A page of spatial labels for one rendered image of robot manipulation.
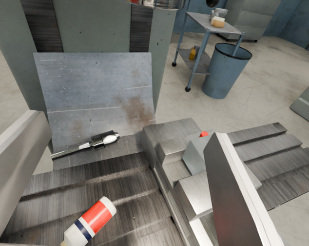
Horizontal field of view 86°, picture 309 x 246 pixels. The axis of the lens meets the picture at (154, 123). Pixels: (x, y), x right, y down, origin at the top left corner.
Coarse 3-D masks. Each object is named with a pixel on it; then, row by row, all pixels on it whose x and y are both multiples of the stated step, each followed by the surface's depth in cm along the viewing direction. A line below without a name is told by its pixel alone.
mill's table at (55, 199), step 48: (240, 144) 55; (288, 144) 56; (48, 192) 36; (96, 192) 36; (144, 192) 38; (288, 192) 43; (0, 240) 29; (48, 240) 29; (96, 240) 30; (144, 240) 31
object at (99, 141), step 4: (104, 132) 52; (108, 132) 51; (112, 132) 51; (96, 136) 50; (100, 136) 50; (104, 136) 50; (108, 136) 50; (112, 136) 50; (96, 140) 49; (100, 140) 49; (104, 140) 49; (108, 140) 50; (112, 140) 50; (116, 140) 51; (100, 144) 49; (104, 144) 50; (108, 144) 50; (112, 144) 51; (100, 148) 50
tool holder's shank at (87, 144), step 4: (80, 144) 49; (84, 144) 49; (88, 144) 49; (92, 144) 49; (68, 148) 48; (72, 148) 48; (76, 148) 48; (80, 148) 48; (84, 148) 48; (88, 148) 49; (56, 152) 47; (60, 152) 47; (64, 152) 47; (68, 152) 47; (72, 152) 47; (76, 152) 48; (52, 156) 46; (56, 156) 46; (60, 156) 46; (64, 156) 47; (52, 160) 46
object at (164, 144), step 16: (144, 128) 42; (160, 128) 43; (176, 128) 43; (192, 128) 44; (144, 144) 43; (160, 144) 34; (176, 144) 34; (160, 160) 35; (176, 160) 36; (160, 176) 38; (176, 176) 34; (176, 208) 32; (176, 224) 33; (192, 224) 28; (208, 224) 28; (192, 240) 29; (208, 240) 27
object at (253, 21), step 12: (228, 0) 422; (240, 0) 392; (252, 0) 390; (264, 0) 400; (276, 0) 412; (228, 12) 427; (240, 12) 400; (252, 12) 411; (264, 12) 423; (240, 24) 423; (252, 24) 436; (264, 24) 449; (228, 36) 438; (252, 36) 463
